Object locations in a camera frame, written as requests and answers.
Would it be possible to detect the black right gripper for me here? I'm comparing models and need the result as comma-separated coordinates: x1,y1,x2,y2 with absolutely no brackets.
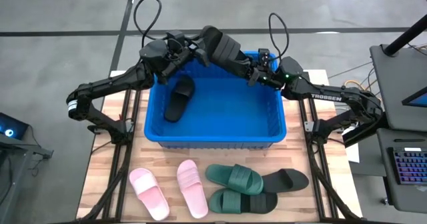
245,59,284,89

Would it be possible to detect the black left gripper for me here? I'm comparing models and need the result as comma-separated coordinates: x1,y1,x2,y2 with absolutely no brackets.
156,30,211,84

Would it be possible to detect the black rubber slide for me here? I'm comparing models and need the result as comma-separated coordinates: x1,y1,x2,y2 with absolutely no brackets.
201,25,253,72
239,192,278,215
261,168,310,194
163,75,196,123

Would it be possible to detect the pink rubber slide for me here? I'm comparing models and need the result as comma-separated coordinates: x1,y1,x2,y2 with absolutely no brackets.
128,167,171,222
175,159,209,219

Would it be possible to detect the blue plastic bin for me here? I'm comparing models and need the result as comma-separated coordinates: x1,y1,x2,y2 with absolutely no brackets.
143,50,288,151

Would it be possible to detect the white paper sheet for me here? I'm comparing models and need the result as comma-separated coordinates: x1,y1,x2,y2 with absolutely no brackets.
345,127,361,164

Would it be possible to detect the grey desk plate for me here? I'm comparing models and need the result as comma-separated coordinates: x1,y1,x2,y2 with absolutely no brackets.
369,43,427,133

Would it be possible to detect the black round pole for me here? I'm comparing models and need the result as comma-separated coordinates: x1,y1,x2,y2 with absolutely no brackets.
382,13,427,57

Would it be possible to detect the tablet with blue screen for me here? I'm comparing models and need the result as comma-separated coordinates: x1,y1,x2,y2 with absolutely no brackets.
402,86,427,109

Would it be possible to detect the grey keyboard tray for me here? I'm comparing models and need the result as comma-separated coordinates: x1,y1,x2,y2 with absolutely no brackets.
376,127,427,215

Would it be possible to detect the backlit computer keyboard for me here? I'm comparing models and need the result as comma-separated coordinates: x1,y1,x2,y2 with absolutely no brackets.
386,146,427,186

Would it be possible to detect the computer with blue light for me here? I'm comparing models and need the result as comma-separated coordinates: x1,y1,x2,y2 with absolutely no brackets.
0,112,29,141

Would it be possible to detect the black metal stand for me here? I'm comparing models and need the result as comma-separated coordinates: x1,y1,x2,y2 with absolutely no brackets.
0,133,54,224

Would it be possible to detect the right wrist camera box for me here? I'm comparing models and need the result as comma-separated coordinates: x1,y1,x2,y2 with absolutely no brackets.
257,48,271,65

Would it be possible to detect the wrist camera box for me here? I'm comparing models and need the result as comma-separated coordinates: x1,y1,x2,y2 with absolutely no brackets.
257,48,271,65
165,30,186,45

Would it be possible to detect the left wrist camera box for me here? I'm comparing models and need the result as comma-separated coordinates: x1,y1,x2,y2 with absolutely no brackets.
165,30,186,45

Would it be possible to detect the black camera cable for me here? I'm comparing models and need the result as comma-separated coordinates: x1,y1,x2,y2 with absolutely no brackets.
268,12,290,63
133,0,163,48

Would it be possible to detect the black clamp bracket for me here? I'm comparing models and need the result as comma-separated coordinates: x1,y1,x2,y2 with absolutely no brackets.
87,123,109,135

